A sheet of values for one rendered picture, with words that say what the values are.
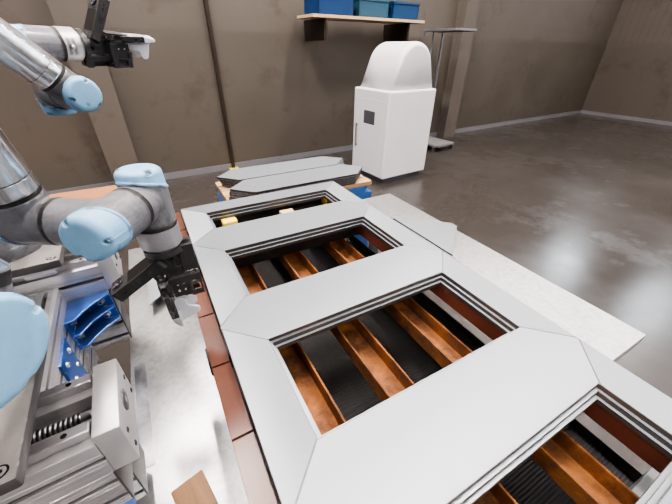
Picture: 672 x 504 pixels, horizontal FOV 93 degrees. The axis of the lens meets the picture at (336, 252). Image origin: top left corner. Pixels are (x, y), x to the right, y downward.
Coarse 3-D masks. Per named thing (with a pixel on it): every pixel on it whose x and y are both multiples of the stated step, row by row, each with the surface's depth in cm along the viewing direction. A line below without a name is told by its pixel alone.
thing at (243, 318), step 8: (240, 304) 86; (248, 304) 86; (232, 312) 83; (240, 312) 83; (248, 312) 83; (232, 320) 81; (240, 320) 81; (248, 320) 81; (256, 320) 81; (240, 328) 78; (248, 328) 78; (256, 328) 78; (256, 336) 76; (264, 336) 76
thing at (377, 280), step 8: (352, 264) 102; (360, 264) 102; (368, 264) 102; (360, 272) 98; (368, 272) 99; (376, 272) 99; (368, 280) 95; (376, 280) 95; (384, 280) 95; (392, 280) 95; (376, 288) 92; (384, 288) 92; (392, 288) 92
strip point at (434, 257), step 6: (408, 246) 112; (420, 252) 108; (426, 252) 109; (432, 252) 109; (438, 252) 109; (426, 258) 105; (432, 258) 105; (438, 258) 105; (432, 264) 102; (438, 264) 102
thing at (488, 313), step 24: (312, 192) 154; (216, 216) 135; (288, 240) 118; (384, 240) 120; (408, 288) 94; (456, 288) 94; (360, 312) 87; (480, 312) 88; (288, 336) 78; (240, 384) 66; (576, 408) 63; (624, 408) 63; (552, 432) 60; (648, 432) 60; (264, 456) 56; (528, 456) 57; (480, 480) 52
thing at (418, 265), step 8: (400, 248) 111; (408, 248) 111; (400, 256) 106; (408, 256) 106; (416, 256) 106; (408, 264) 102; (416, 264) 102; (424, 264) 102; (416, 272) 99; (424, 272) 99; (432, 272) 99
